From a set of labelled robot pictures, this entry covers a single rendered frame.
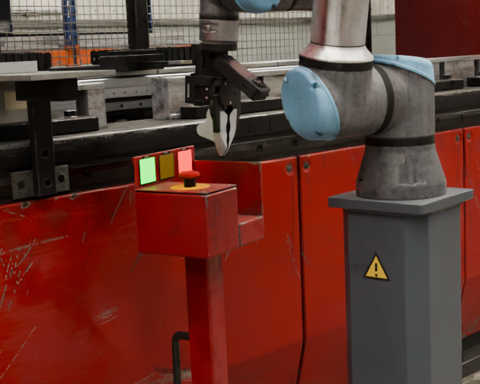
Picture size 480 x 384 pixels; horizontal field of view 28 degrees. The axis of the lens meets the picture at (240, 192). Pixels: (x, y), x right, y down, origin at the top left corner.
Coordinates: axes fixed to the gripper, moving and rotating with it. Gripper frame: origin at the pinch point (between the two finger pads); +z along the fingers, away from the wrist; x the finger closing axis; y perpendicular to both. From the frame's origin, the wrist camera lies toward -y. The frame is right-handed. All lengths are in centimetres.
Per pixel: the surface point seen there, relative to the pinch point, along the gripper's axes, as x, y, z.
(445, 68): -131, 2, -10
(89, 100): -1.6, 34.5, -6.7
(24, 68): 19.7, 32.4, -14.4
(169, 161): 4.4, 9.9, 2.7
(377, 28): -805, 307, -4
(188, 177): 11.5, 0.7, 3.9
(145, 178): 12.2, 9.7, 5.0
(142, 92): -41, 50, -5
